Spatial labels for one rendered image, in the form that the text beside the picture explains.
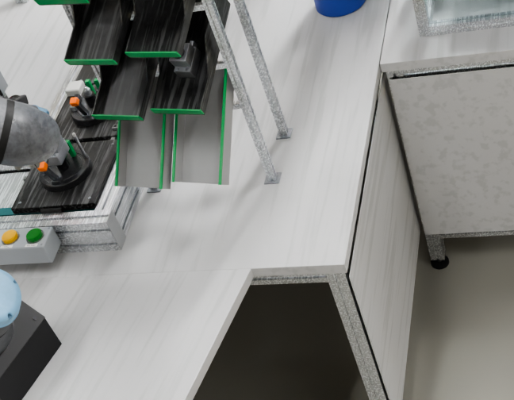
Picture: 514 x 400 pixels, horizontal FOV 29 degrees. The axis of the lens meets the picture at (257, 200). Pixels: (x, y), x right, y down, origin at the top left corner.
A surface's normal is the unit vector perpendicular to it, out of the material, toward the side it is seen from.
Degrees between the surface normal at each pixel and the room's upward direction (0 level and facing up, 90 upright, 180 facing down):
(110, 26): 25
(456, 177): 90
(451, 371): 0
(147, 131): 45
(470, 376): 0
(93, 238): 90
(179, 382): 0
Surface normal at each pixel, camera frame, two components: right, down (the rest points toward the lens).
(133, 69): -0.40, -0.34
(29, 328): 0.39, -0.41
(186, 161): -0.44, 0.00
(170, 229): -0.27, -0.70
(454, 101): -0.19, 0.71
